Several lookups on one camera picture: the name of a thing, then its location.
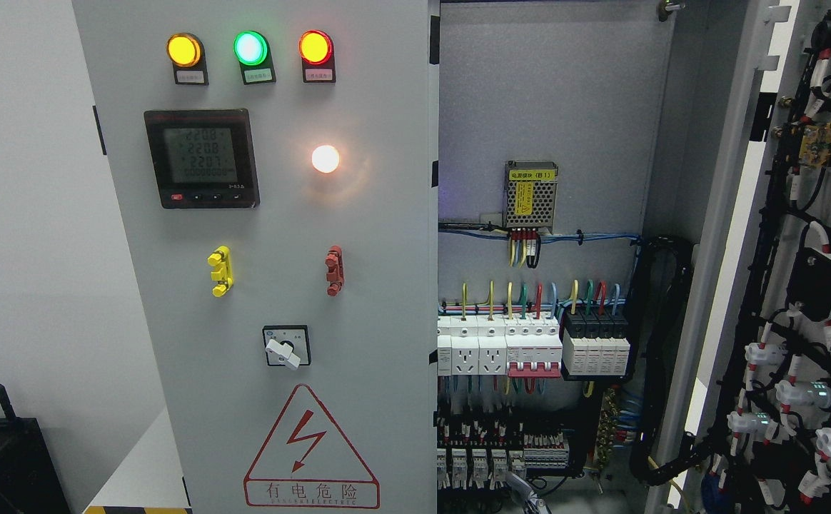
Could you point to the grey robotic left hand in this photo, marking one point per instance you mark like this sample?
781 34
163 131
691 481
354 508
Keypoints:
523 494

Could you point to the grey cabinet door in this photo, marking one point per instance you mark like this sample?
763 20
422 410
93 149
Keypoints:
747 416
370 344

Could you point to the white socket breaker row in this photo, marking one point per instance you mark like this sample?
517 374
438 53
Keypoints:
515 347

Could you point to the black white surge protector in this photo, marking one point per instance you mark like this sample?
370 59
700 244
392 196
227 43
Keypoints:
594 345

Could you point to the red electric warning sticker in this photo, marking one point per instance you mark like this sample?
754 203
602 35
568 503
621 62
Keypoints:
308 461

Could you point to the red terminal connector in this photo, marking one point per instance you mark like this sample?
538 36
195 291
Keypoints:
334 270

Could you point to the metal mesh power supply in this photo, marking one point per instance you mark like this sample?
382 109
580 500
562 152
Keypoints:
530 194

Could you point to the yellow terminal connector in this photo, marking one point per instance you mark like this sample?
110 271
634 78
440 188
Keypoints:
222 272

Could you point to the white glowing indicator lamp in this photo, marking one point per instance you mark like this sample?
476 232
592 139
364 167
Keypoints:
325 158

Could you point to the black digital power meter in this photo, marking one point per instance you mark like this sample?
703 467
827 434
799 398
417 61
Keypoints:
203 158

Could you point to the red indicator lamp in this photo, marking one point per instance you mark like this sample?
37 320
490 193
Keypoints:
316 49

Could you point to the black equipment box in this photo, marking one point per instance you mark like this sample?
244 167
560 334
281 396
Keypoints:
28 480

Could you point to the green indicator lamp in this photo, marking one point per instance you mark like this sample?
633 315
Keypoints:
254 57

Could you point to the yellow indicator lamp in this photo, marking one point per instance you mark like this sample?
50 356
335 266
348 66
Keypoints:
188 57

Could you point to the white rotary selector switch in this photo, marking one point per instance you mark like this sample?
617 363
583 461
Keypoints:
287 346

